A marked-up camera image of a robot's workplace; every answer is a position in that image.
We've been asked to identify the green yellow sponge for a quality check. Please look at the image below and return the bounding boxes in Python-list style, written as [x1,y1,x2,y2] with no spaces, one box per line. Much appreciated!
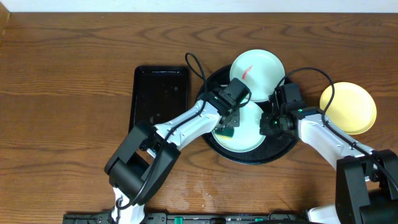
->
[214,128,234,138]

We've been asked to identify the light green plate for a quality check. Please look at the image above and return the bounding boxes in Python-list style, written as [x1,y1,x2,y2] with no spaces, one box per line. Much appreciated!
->
[211,101,266,153]

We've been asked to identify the yellow plate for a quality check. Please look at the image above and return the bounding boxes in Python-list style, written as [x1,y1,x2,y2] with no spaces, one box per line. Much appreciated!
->
[326,82,377,135]

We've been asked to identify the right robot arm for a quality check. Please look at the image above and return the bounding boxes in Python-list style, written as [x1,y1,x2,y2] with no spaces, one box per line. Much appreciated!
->
[260,108,397,224]

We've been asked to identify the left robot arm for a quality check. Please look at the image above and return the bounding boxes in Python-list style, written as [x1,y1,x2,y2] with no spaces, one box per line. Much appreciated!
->
[104,90,247,223]

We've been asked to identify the black rectangular tray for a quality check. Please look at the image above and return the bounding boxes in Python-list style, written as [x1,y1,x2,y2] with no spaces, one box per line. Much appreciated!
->
[129,65,190,130]

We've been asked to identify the light blue plate top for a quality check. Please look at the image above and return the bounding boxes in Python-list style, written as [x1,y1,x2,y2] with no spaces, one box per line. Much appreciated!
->
[229,49,285,102]

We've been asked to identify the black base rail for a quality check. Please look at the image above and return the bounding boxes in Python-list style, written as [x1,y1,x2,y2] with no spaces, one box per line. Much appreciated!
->
[62,212,309,224]

